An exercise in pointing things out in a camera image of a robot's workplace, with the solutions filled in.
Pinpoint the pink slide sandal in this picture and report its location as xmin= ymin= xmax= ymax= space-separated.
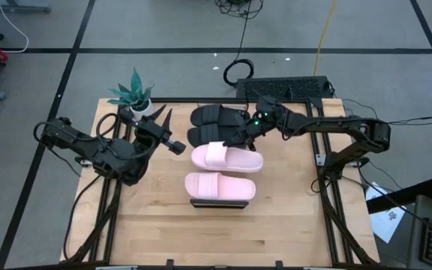
xmin=184 ymin=171 xmax=257 ymax=201
xmin=190 ymin=141 xmax=265 ymax=174

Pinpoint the grey desk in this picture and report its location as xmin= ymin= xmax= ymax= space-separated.
xmin=406 ymin=194 xmax=432 ymax=270

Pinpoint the black aluminium table frame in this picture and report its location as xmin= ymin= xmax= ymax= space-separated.
xmin=60 ymin=97 xmax=381 ymax=270

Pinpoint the black cable bundle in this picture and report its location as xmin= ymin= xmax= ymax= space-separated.
xmin=214 ymin=0 xmax=265 ymax=20

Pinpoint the black coiled cable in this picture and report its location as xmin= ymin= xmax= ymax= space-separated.
xmin=222 ymin=0 xmax=255 ymax=88

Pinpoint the white paper sheet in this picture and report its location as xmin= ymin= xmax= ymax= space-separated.
xmin=364 ymin=181 xmax=407 ymax=245

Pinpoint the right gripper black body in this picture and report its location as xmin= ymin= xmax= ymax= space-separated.
xmin=238 ymin=96 xmax=289 ymax=140

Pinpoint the wooden shelf black metal frame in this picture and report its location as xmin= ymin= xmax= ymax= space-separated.
xmin=189 ymin=148 xmax=251 ymax=210

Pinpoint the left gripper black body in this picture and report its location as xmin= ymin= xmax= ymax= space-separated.
xmin=134 ymin=115 xmax=173 ymax=148

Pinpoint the black grille box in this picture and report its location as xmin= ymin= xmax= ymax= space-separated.
xmin=235 ymin=76 xmax=333 ymax=100

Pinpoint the green plant white pot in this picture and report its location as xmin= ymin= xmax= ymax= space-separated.
xmin=106 ymin=66 xmax=155 ymax=122

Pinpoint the black slide sandal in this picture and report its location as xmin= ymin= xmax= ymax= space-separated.
xmin=186 ymin=123 xmax=248 ymax=149
xmin=190 ymin=103 xmax=251 ymax=128

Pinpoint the white cable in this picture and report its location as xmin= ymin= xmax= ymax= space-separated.
xmin=0 ymin=0 xmax=30 ymax=54

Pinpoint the black desk bar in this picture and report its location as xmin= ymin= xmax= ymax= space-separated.
xmin=365 ymin=178 xmax=432 ymax=215

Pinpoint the yellow cable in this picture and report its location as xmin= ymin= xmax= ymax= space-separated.
xmin=312 ymin=0 xmax=339 ymax=77

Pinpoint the grey furniture base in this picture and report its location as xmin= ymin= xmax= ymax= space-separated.
xmin=0 ymin=0 xmax=51 ymax=14

